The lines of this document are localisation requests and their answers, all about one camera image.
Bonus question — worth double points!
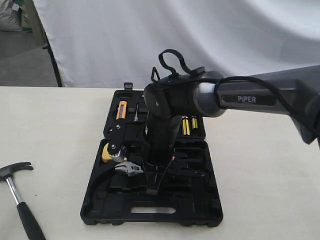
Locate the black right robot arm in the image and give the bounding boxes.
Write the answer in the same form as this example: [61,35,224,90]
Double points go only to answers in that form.
[109,66,320,166]

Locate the short yellow black screwdriver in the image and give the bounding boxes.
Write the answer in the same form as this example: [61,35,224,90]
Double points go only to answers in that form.
[191,116,198,129]

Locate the steel claw hammer black grip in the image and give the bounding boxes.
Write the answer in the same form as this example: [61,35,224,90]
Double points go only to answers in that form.
[0,162,46,240]

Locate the chrome adjustable wrench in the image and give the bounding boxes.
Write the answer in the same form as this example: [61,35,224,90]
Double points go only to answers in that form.
[114,161,206,180]

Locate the long yellow black screwdriver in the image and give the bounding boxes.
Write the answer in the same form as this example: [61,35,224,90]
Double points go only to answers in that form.
[181,116,190,136]

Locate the yellow 2m tape measure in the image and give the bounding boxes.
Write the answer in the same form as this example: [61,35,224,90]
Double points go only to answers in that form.
[101,143,127,163]

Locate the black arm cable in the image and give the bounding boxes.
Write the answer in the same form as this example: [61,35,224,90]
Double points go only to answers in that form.
[149,48,320,141]

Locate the clear voltage tester screwdriver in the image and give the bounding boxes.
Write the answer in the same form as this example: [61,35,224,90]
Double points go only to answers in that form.
[133,102,140,122]

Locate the black plastic tool case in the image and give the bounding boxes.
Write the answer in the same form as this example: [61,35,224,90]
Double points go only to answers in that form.
[80,82,224,227]

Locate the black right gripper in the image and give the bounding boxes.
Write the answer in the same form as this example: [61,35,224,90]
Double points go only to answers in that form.
[108,113,182,195]

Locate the white sacks in background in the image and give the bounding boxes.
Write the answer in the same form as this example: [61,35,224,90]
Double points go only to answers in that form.
[0,0,32,33]

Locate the black backdrop stand pole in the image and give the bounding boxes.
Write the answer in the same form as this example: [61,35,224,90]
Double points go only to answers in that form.
[42,29,64,88]

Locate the white backdrop cloth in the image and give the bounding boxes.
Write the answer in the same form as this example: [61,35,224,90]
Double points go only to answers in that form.
[34,0,320,88]

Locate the yellow utility knife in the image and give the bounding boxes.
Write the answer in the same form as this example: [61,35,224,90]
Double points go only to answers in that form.
[116,100,128,120]

